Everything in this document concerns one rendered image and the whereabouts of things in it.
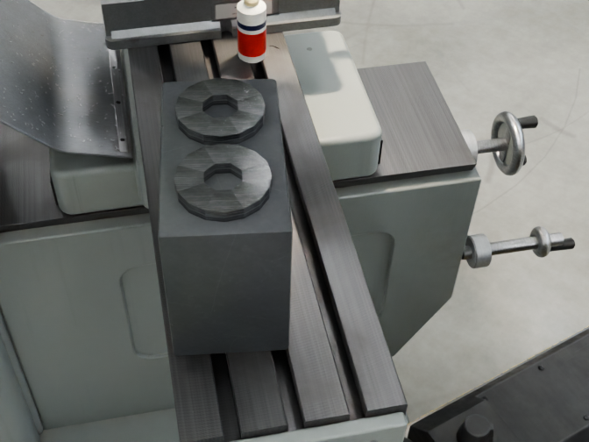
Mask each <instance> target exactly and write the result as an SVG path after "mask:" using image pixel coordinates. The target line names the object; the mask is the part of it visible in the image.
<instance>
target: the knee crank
mask: <svg viewBox="0 0 589 442"><path fill-rule="evenodd" d="M574 246H575V241H574V239H573V238H567V239H564V236H563V234H562V233H561V232H556V233H550V234H549V233H548V231H547V230H546V229H545V228H544V227H542V226H536V227H534V228H533V229H532V231H531V233H530V236H529V237H526V238H519V239H508V240H502V241H496V242H489V240H488V238H487V236H486V235H485V234H483V233H481V234H474V235H468V236H467V239H466V242H465V248H464V251H463V255H462V260H466V261H467V263H468V265H469V266H470V267H471V268H479V267H488V266H489V265H490V263H491V260H492V256H493V255H498V254H504V253H516V252H521V251H528V250H532V251H533V253H534V254H535V255H536V256H537V257H541V258H543V257H545V256H547V255H548V254H549V253H550V252H554V251H562V250H570V249H573V248H574Z"/></svg>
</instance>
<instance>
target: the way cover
mask: <svg viewBox="0 0 589 442"><path fill-rule="evenodd" d="M17 1H18V2H17ZM42 13H43V14H42ZM6 17H7V18H6ZM42 18H43V19H42ZM47 20H48V23H47ZM64 21H65V22H66V23H65V22H64ZM17 24H18V25H17ZM12 25H14V26H12ZM92 25H93V26H92ZM28 26H30V27H28ZM102 26H103V23H97V22H89V21H82V20H75V19H67V18H58V17H55V16H54V15H52V14H50V13H48V12H46V11H44V10H43V9H41V8H39V7H38V6H37V5H36V4H34V3H32V2H30V1H29V0H13V1H11V0H0V60H1V61H0V122H1V123H2V124H4V125H7V126H9V127H10V128H12V129H14V130H16V131H18V132H21V133H23V134H24V135H26V136H28V137H30V138H32V139H35V140H36V141H38V142H39V143H41V144H43V145H45V146H48V147H50V148H52V149H53V150H55V151H58V152H61V153H69V154H80V155H94V156H106V157H118V158H131V159H132V158H133V156H132V149H131V135H130V130H129V129H130V128H129V120H128V113H127V106H126V99H125V92H124V78H123V70H122V63H121V56H120V49H119V50H110V49H108V48H107V46H106V44H104V43H106V42H105V37H104V29H103V27H102ZM83 27H84V28H83ZM96 28H97V29H98V30H97V29H96ZM51 29H52V30H51ZM88 29H89V31H88ZM99 29H100V30H99ZM32 31H34V33H33V32H32ZM90 31H91V32H90ZM60 32H61V33H60ZM23 35H24V36H23ZM41 35H44V36H41ZM59 36H60V37H59ZM87 37H88V38H89V39H88V38H87ZM93 38H94V39H93ZM64 39H66V40H64ZM83 40H84V42H83ZM10 41H12V42H10ZM36 44H37V45H36ZM71 45H72V46H71ZM54 46H55V47H54ZM75 46H76V47H75ZM99 49H102V51H101V50H99ZM29 50H30V51H29ZM106 50H107V51H108V52H107V51H106ZM16 53H18V54H16ZM39 53H40V54H39ZM88 53H89V54H88ZM21 54H22V55H23V56H22V55H21ZM29 54H30V55H29ZM32 55H33V56H32ZM43 57H44V58H45V59H46V60H45V59H43ZM53 57H54V58H53ZM87 58H89V59H87ZM93 58H94V59H93ZM92 59H93V60H92ZM12 61H13V62H14V63H11V62H12ZM33 63H34V64H33ZM52 63H53V64H52ZM60 63H61V64H60ZM73 63H74V64H73ZM76 64H77V66H76ZM33 65H34V66H33ZM55 66H56V67H57V68H56V67H55ZM50 68H51V69H50ZM94 68H95V69H94ZM55 69H57V70H58V71H56V70H55ZM82 69H84V70H82ZM119 69H120V71H119ZM18 72H19V73H18ZM53 73H54V74H53ZM113 73H115V74H113ZM84 74H85V75H84ZM57 75H58V76H57ZM47 77H48V79H47ZM75 77H76V78H75ZM33 80H34V81H33ZM99 81H101V82H99ZM107 82H108V83H109V84H108V83H107ZM56 83H57V85H58V84H59V85H58V86H56V85H55V84H56ZM92 83H93V84H92ZM72 84H73V86H72ZM15 85H16V86H17V87H16V86H15ZM104 86H105V87H106V88H105V87H104ZM41 87H43V88H41ZM4 88H6V89H4ZM49 88H50V89H49ZM59 88H60V89H59ZM22 89H24V90H22ZM105 90H107V92H105ZM4 91H5V92H4ZM34 91H36V94H35V92H34ZM20 92H23V94H21V93H20ZM108 93H110V94H108ZM79 94H80V95H79ZM35 96H37V97H35ZM78 97H79V98H80V99H81V100H80V99H79V100H77V98H78ZM4 98H5V99H4ZM29 98H30V99H31V100H30V99H29ZM68 99H69V101H68ZM31 101H32V102H31ZM86 103H87V104H86ZM96 103H98V104H96ZM80 104H81V105H82V106H80ZM112 104H114V105H115V106H112ZM92 105H95V106H93V107H92ZM4 106H5V107H4ZM63 106H64V107H65V108H66V109H64V107H63ZM31 107H32V108H31ZM52 107H53V108H52ZM114 107H116V108H114ZM25 108H27V110H26V109H25ZM89 108H90V109H89ZM46 109H47V110H48V111H46ZM7 111H8V113H7ZM20 111H21V113H20ZM63 111H65V112H63ZM12 113H14V115H15V116H13V114H12ZM47 113H48V114H47ZM58 113H60V114H63V115H60V114H58ZM21 114H24V115H21ZM106 114H107V115H106ZM39 115H40V116H39ZM48 115H49V116H48ZM54 115H55V116H54ZM86 115H88V116H86ZM122 115H123V116H122ZM11 116H12V118H11ZM79 116H80V117H79ZM13 119H16V120H15V121H14V120H13ZM40 119H41V120H40ZM68 120H69V122H68ZM42 121H43V122H44V123H42ZM96 121H97V122H99V123H97V122H96ZM25 123H26V125H25ZM27 123H28V124H29V125H28V124H27ZM79 123H81V124H80V128H79ZM88 123H89V125H88ZM42 124H43V125H42ZM32 125H33V126H32ZM116 125H118V126H116ZM32 127H33V128H32ZM36 128H38V130H37V129H36ZM69 128H71V129H69ZM106 131H107V132H106ZM120 132H121V133H120ZM44 134H45V135H44ZM70 134H72V137H71V136H70ZM124 135H125V137H127V138H125V137H124ZM57 136H59V137H57ZM74 136H75V137H74ZM105 138H106V139H105ZM90 139H91V141H90ZM111 139H114V140H113V141H112V140H111ZM83 140H85V141H84V142H83ZM116 147H117V148H119V150H118V149H117V150H116Z"/></svg>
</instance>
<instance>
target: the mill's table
mask: <svg viewBox="0 0 589 442"><path fill-rule="evenodd" d="M221 33H222V38H221V39H208V40H200V41H192V42H183V43H175V44H167V45H159V46H143V47H135V48H128V54H129V62H130V68H131V80H132V87H133V95H134V101H135V108H136V114H137V121H138V134H139V140H140V147H141V153H142V161H143V167H144V174H145V186H146V194H147V200H148V207H149V213H150V220H151V227H152V234H153V246H154V252H155V260H156V267H157V273H158V280H159V286H160V299H161V306H162V312H163V319H164V326H165V333H166V339H167V352H168V358H169V366H170V372H171V379H172V385H173V392H174V405H175V411H176V418H177V424H178V432H179V439H180V442H403V439H404V436H405V432H406V428H407V420H406V418H405V415H406V411H407V407H408V403H407V400H406V397H405V395H404V392H403V389H402V387H401V383H400V380H399V377H398V374H397V372H396V369H395V366H394V362H393V359H392V356H391V353H390V351H389V348H388V345H387V341H386V338H385V335H384V332H383V330H382V327H381V324H380V320H379V317H378V314H377V311H376V309H375V306H374V303H373V299H372V296H371V293H370V290H369V288H368V285H367V282H366V279H365V275H364V272H363V269H362V267H361V264H360V261H359V258H358V254H357V251H356V248H355V246H354V243H353V241H352V238H351V234H350V231H349V228H348V225H347V223H346V220H345V217H344V213H343V210H342V207H341V204H340V202H339V199H338V196H337V192H336V189H335V186H334V183H333V181H332V178H331V175H330V171H329V168H328V165H327V162H326V160H325V157H324V154H323V150H322V147H321V144H320V141H319V138H318V136H317V133H316V128H315V126H314V123H313V120H312V117H311V115H310V112H309V107H308V105H307V102H306V99H305V96H304V95H303V92H302V87H301V84H300V82H299V79H298V76H297V73H296V71H295V66H294V63H293V61H292V58H291V55H290V52H289V50H288V47H287V42H286V40H285V37H284V34H283V32H273V33H267V34H266V58H265V59H264V60H262V61H260V62H257V63H248V62H244V61H242V60H240V59H239V57H238V37H233V36H232V33H231V32H229V31H224V32H221ZM216 78H226V79H236V80H251V79H275V81H276V83H277V91H278V99H279V107H280V121H281V131H282V139H283V147H284V155H285V163H286V171H287V185H288V194H289V203H290V211H291V219H292V228H293V243H292V269H291V296H290V322H289V346H288V349H286V350H274V351H258V352H242V353H212V354H196V355H180V356H177V355H174V351H173V344H172V338H171V332H170V324H169V318H168V312H167V299H166V293H165V286H164V280H163V274H162V266H161V260H160V249H159V241H158V219H159V189H160V131H161V102H162V85H163V83H164V82H197V81H204V80H209V79H216Z"/></svg>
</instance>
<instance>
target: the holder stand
mask: <svg viewBox="0 0 589 442"><path fill-rule="evenodd" d="M158 241H159V249H160V260H161V266H162V274H163V280H164V286H165V293H166V299H167V312H168V318H169V324H170V332H171V338H172V344H173V351H174V355H177V356H180V355H196V354H212V353H242V352H258V351H274V350H286V349H288V346H289V322H290V296H291V269H292V243H293V228H292V219H291V211H290V203H289V194H288V185H287V171H286V163H285V155H284V147H283V139H282V131H281V121H280V107H279V99H278V91H277V83H276V81H275V79H251V80H236V79H226V78H216V79H209V80H204V81H197V82H164V83H163V85H162V102H161V131H160V189H159V219H158Z"/></svg>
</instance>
